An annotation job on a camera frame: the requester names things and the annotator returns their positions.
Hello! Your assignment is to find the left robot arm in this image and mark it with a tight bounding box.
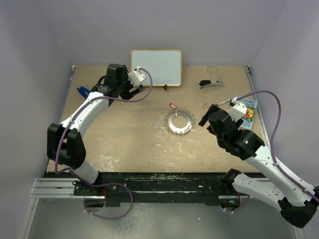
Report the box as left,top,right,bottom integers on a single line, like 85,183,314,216
47,64,152,195

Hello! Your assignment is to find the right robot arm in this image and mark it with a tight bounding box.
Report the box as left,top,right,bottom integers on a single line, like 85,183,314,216
199,103,319,228

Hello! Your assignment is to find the green whiteboard marker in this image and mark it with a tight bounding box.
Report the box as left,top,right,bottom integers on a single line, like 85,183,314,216
215,99,232,107

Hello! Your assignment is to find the blue treehouse book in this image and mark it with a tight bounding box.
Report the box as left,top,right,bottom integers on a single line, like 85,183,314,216
240,98,258,130

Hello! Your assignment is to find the black and grey stapler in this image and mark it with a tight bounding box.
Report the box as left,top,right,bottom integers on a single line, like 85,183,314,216
198,80,224,90

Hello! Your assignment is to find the blue stapler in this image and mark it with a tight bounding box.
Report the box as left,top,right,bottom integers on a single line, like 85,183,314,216
77,86,91,99

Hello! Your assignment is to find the small whiteboard on stand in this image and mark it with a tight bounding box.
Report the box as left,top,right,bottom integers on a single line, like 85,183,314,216
131,50,182,87

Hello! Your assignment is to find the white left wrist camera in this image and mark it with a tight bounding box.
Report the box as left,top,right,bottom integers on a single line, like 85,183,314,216
128,67,148,87

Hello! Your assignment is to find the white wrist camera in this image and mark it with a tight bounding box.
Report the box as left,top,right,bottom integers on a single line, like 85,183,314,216
128,67,148,87
226,97,247,122

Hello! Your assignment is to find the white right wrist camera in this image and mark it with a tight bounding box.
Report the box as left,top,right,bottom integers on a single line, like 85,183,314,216
226,97,247,122

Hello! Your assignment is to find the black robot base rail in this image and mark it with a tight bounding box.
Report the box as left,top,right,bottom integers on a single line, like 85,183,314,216
72,172,247,210

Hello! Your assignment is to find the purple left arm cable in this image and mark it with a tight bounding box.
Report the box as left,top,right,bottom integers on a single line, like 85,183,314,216
54,66,154,175

